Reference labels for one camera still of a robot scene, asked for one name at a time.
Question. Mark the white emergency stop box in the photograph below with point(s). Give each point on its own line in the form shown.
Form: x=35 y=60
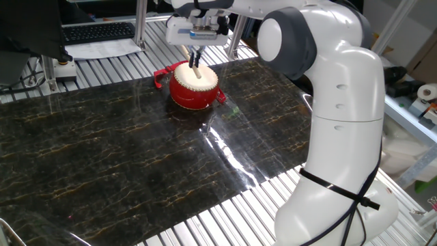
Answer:
x=65 y=71

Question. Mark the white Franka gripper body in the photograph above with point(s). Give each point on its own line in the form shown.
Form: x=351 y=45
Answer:
x=177 y=34

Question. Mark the small grey white box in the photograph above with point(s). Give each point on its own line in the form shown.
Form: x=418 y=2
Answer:
x=418 y=107

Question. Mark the brown cardboard box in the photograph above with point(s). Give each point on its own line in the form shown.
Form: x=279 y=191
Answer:
x=425 y=65

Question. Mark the black marble pattern mat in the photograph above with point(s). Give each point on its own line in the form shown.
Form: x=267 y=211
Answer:
x=102 y=153

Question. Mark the wooden drumstick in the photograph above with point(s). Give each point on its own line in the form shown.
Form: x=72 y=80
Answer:
x=197 y=72

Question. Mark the white side table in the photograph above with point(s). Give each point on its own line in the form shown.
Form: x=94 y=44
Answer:
x=413 y=128

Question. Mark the aluminium table leg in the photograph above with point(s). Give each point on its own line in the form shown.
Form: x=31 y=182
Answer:
x=418 y=165

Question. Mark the black keyboard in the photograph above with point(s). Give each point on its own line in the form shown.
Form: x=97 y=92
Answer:
x=99 y=32

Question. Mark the slanted aluminium post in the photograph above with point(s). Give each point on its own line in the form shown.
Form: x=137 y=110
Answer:
x=396 y=22

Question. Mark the black monitor screen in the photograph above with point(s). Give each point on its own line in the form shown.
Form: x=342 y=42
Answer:
x=27 y=24

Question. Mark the tall aluminium profile post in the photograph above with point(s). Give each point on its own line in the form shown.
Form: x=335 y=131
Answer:
x=140 y=20

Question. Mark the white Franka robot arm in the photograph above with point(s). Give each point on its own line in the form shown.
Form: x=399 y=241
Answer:
x=341 y=102

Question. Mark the white toilet paper roll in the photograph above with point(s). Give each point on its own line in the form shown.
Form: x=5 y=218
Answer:
x=427 y=92

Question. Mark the orange black device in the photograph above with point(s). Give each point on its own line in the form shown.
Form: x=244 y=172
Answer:
x=431 y=116

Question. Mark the silver camera with blue end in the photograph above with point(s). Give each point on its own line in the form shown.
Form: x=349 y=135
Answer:
x=203 y=34

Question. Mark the aluminium post with foot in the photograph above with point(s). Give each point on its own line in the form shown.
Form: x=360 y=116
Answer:
x=236 y=37

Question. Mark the green object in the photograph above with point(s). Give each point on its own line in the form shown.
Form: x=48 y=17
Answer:
x=426 y=184

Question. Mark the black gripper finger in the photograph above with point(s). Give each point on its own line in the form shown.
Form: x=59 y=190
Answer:
x=197 y=58
x=191 y=59

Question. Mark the white paper sheets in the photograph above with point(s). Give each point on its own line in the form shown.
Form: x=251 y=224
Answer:
x=102 y=49

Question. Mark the short aluminium profile post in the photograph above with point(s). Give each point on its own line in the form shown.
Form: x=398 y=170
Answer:
x=49 y=73

